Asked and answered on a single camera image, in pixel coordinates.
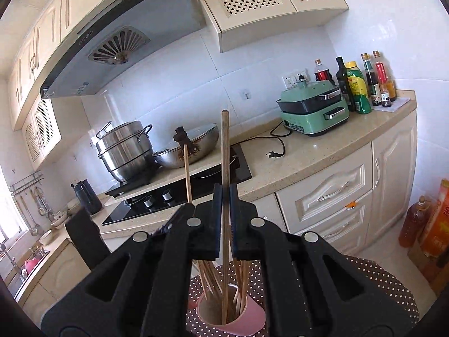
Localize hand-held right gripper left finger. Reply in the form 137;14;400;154
41;184;224;337

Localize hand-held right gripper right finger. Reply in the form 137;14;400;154
229;184;412;337

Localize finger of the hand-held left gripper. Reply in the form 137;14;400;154
152;204;196;234

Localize light wooden chopstick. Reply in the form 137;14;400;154
184;144;193;204

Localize bunch of wooden chopsticks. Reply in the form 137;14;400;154
196;259;251;324

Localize dark wooden chopstick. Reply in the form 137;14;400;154
221;110;231;325

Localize pink cup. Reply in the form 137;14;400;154
196;285;266;335

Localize black kettle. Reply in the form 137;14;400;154
72;179;103;215

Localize black glass cooktop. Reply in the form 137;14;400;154
101;143;253;226

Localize kitchen sink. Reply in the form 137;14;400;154
0;242;51;288

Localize steel wok with lid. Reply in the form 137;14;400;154
152;123;220;170

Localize stainless steel steamer pot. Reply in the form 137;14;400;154
95;120;154;183

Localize cream drawer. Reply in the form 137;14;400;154
288;190;374;257
275;143;374;232

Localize beige kitchen countertop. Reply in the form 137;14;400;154
14;89;418;309

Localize small cream lattice door cabinet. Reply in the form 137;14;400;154
21;96;63;169

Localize green electric cooker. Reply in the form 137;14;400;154
276;79;350;137

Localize cream kitchen base cabinet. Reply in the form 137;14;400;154
17;109;420;316

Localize round polka-dot table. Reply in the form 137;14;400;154
184;256;420;337

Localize dark oil bottle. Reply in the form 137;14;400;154
335;56;356;112

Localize green yellow plastic bottle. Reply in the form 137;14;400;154
345;61;372;115

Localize large cooking oil bottle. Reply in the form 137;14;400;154
398;196;431;250

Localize dark soy sauce bottle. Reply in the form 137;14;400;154
361;53;383;106

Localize white paper sheet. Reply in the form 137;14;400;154
372;96;411;113

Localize orange cardboard box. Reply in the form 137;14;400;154
407;178;449;295

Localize grey range hood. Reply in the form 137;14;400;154
39;0;207;99

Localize red sauce bottle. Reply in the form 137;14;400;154
372;51;398;103

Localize wall utensil rack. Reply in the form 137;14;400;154
8;170;53;236

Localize black power cord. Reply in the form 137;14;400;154
242;121;293;158

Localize white wall outlet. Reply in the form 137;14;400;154
281;70;309;89

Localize cream upper wall cabinets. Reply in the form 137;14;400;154
6;0;155;132

